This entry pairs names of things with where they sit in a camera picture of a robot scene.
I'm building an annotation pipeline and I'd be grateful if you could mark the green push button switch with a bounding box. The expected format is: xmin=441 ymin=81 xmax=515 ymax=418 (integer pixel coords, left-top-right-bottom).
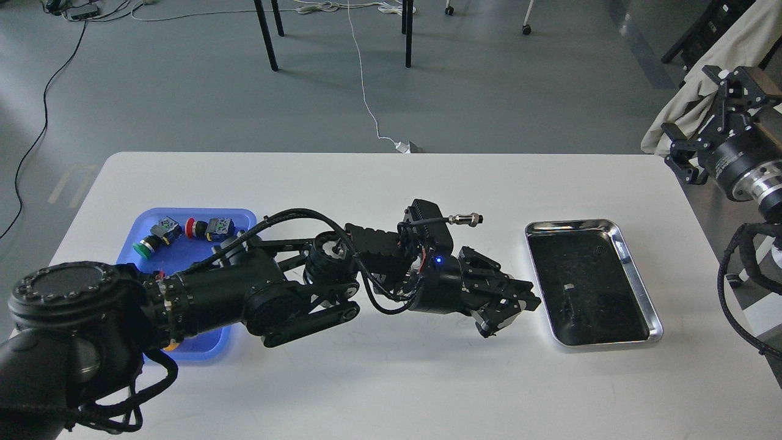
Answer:
xmin=133 ymin=216 xmax=183 ymax=260

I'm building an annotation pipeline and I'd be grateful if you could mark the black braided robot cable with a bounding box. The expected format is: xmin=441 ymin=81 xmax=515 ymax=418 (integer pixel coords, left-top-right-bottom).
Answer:
xmin=717 ymin=222 xmax=782 ymax=361

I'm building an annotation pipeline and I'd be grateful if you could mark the white floor cable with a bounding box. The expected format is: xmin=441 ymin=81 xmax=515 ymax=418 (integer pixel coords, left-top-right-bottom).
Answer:
xmin=297 ymin=0 xmax=417 ymax=153

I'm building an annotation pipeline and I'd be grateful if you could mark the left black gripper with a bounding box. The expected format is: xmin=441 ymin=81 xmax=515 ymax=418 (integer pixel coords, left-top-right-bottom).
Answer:
xmin=407 ymin=247 xmax=541 ymax=338

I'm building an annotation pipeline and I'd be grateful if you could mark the black floor cable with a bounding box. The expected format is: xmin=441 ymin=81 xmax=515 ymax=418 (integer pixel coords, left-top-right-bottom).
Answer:
xmin=0 ymin=0 xmax=135 ymax=239

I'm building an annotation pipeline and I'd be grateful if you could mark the beige cloth on chair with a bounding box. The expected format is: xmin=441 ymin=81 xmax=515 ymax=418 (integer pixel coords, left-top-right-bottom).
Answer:
xmin=640 ymin=1 xmax=781 ymax=156

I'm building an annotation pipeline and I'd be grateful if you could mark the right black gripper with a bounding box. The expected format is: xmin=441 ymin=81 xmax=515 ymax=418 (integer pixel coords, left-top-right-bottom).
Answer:
xmin=661 ymin=65 xmax=781 ymax=211

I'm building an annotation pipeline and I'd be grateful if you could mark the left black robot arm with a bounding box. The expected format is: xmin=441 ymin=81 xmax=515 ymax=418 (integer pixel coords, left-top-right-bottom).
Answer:
xmin=2 ymin=199 xmax=541 ymax=439

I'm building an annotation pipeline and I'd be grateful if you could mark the red push button switch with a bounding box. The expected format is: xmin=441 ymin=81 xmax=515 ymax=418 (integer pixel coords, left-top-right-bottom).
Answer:
xmin=183 ymin=217 xmax=236 ymax=241

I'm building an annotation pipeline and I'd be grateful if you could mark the yellow push button switch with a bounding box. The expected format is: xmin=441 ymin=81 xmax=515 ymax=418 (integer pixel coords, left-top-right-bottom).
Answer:
xmin=164 ymin=342 xmax=180 ymax=353

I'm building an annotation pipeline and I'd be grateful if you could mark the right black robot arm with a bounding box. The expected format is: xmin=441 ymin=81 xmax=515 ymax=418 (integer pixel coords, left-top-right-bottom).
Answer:
xmin=662 ymin=66 xmax=781 ymax=223

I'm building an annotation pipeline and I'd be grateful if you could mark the silver metal tray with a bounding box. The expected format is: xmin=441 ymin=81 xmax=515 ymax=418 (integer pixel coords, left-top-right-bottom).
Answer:
xmin=525 ymin=218 xmax=664 ymax=351

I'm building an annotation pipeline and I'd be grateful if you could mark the black table leg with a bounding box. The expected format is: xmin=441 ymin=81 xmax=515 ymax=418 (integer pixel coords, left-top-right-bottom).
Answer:
xmin=253 ymin=0 xmax=279 ymax=72
xmin=401 ymin=0 xmax=414 ymax=68

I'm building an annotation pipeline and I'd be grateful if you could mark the blue plastic tray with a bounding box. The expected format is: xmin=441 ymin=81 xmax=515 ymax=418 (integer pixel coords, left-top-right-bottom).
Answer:
xmin=115 ymin=208 xmax=257 ymax=363

